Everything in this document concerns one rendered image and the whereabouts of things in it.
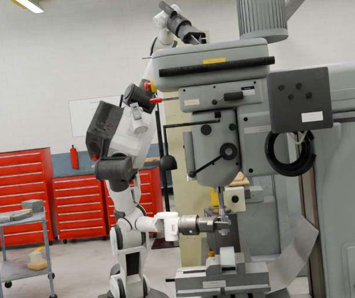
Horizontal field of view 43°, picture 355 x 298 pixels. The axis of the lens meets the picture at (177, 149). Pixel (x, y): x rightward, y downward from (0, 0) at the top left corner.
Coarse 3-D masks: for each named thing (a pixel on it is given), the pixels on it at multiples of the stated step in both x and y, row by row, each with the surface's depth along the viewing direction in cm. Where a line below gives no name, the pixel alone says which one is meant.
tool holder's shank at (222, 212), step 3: (222, 192) 194; (219, 195) 194; (222, 195) 194; (219, 198) 194; (222, 198) 194; (219, 201) 194; (222, 201) 194; (219, 204) 194; (222, 204) 194; (219, 207) 195; (222, 207) 194; (219, 210) 195; (222, 210) 194; (225, 210) 195; (219, 213) 195; (222, 213) 194; (225, 213) 194; (222, 216) 194
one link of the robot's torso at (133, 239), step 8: (136, 176) 247; (136, 184) 247; (136, 192) 245; (136, 200) 244; (120, 232) 242; (128, 232) 242; (136, 232) 244; (144, 232) 246; (120, 240) 241; (128, 240) 242; (136, 240) 244; (144, 240) 247; (120, 248) 243
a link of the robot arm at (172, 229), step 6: (186, 216) 198; (168, 222) 199; (174, 222) 198; (180, 222) 197; (168, 228) 199; (174, 228) 198; (180, 228) 197; (186, 228) 196; (168, 234) 199; (174, 234) 198; (186, 234) 198; (168, 240) 199; (174, 240) 199
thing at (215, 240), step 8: (208, 208) 235; (216, 208) 226; (208, 216) 225; (232, 216) 215; (232, 224) 215; (208, 232) 230; (216, 232) 214; (232, 232) 215; (208, 240) 233; (216, 240) 215; (224, 240) 215; (232, 240) 216; (216, 248) 215
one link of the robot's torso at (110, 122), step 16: (96, 112) 216; (112, 112) 217; (128, 112) 219; (144, 112) 223; (96, 128) 209; (112, 128) 213; (128, 128) 215; (96, 144) 216; (112, 144) 209; (128, 144) 210; (144, 144) 214; (96, 160) 223; (144, 160) 217
